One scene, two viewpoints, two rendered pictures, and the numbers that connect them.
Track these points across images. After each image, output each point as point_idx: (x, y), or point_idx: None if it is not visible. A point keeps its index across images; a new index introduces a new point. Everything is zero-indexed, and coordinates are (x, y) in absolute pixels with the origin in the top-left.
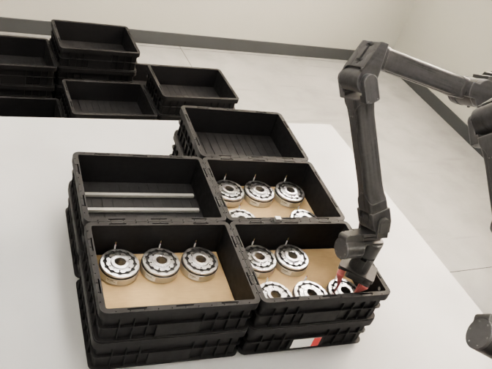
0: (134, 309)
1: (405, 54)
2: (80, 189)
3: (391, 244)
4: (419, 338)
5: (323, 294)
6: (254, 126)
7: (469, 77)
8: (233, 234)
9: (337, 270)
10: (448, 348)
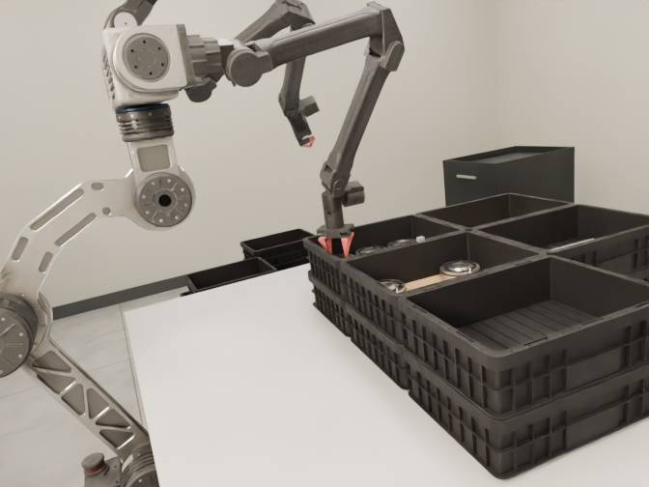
0: (493, 196)
1: (343, 15)
2: (613, 209)
3: (225, 405)
4: (243, 325)
5: (365, 225)
6: (539, 373)
7: (243, 45)
8: (457, 226)
9: (352, 233)
10: (214, 327)
